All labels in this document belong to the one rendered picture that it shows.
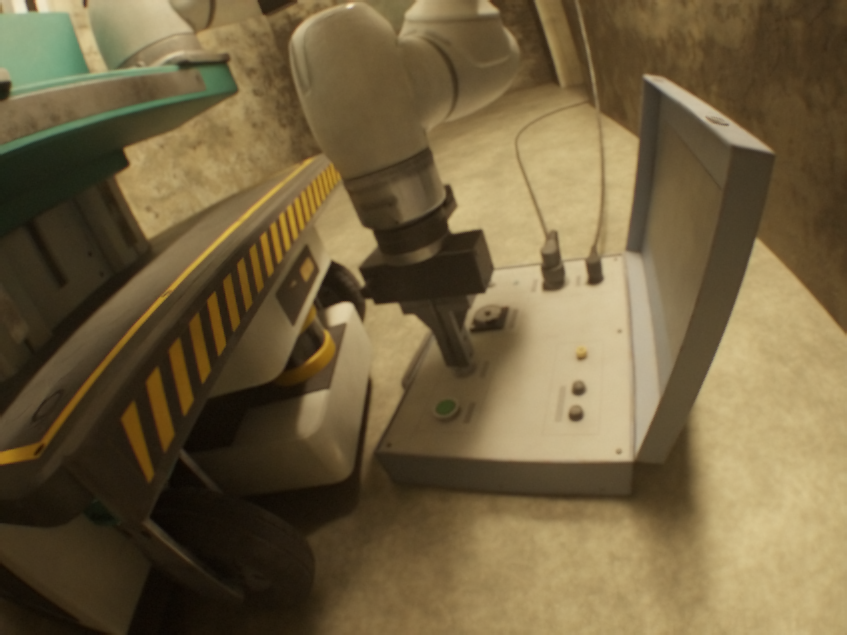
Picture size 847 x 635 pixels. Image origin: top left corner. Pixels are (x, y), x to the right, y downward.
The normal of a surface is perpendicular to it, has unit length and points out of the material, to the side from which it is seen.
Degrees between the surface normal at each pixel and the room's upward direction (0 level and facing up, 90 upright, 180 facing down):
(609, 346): 0
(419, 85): 92
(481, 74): 106
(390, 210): 90
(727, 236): 90
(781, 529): 0
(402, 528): 0
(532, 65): 90
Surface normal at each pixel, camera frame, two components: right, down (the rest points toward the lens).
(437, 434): -0.33, -0.80
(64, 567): 0.94, -0.28
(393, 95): 0.58, 0.26
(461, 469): -0.32, 0.59
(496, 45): 0.76, 0.31
